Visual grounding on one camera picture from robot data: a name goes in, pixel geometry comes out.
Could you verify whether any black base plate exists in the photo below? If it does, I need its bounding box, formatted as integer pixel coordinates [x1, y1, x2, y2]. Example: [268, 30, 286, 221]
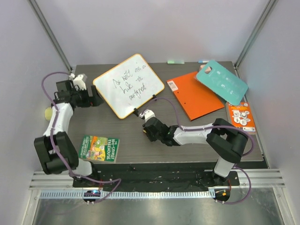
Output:
[73, 163, 240, 192]

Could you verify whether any slotted cable duct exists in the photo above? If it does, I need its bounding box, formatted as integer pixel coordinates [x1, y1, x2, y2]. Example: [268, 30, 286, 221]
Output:
[40, 190, 215, 199]

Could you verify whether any teal plastic board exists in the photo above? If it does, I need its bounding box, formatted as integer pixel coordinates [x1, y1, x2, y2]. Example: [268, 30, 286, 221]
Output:
[196, 60, 248, 105]

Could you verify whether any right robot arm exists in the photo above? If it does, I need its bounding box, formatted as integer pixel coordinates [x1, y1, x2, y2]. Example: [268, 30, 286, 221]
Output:
[142, 117, 249, 185]

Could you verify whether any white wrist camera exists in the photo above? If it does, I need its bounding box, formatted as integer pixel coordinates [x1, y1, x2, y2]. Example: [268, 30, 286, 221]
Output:
[68, 73, 87, 90]
[139, 109, 155, 122]

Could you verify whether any yellow framed whiteboard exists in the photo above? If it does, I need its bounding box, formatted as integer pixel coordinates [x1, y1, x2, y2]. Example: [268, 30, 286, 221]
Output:
[93, 53, 165, 119]

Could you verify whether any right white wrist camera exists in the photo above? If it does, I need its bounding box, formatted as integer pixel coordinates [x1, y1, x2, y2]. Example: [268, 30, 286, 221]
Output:
[139, 109, 155, 122]

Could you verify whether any green eraser block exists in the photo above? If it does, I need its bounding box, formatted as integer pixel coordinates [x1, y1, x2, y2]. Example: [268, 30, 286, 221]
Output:
[167, 60, 185, 64]

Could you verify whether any pale yellow mug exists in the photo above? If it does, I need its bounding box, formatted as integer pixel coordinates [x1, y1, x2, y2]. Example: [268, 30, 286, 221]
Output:
[45, 107, 53, 121]

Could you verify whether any purple cable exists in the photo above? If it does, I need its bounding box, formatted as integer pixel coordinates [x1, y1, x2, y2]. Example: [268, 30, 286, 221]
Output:
[41, 71, 122, 204]
[142, 97, 255, 205]

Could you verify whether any orange paperback book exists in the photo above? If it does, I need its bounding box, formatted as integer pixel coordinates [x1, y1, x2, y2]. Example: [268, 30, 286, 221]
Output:
[225, 102, 256, 135]

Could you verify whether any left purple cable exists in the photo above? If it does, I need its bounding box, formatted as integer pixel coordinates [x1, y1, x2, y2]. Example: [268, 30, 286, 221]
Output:
[41, 71, 122, 204]

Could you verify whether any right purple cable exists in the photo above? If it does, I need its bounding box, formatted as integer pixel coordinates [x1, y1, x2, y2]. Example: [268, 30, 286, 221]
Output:
[142, 97, 255, 205]

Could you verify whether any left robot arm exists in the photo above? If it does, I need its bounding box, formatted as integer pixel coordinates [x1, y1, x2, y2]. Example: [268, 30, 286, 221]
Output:
[34, 81, 104, 187]

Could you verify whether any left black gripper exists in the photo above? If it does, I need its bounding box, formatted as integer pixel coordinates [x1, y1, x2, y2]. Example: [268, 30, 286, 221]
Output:
[71, 86, 104, 108]

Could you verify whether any green treehouse book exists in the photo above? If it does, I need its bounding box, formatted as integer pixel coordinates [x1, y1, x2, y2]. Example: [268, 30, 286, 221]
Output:
[78, 135, 120, 163]

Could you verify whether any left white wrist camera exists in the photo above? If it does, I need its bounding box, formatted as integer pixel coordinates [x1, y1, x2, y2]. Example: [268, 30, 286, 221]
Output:
[68, 73, 87, 90]

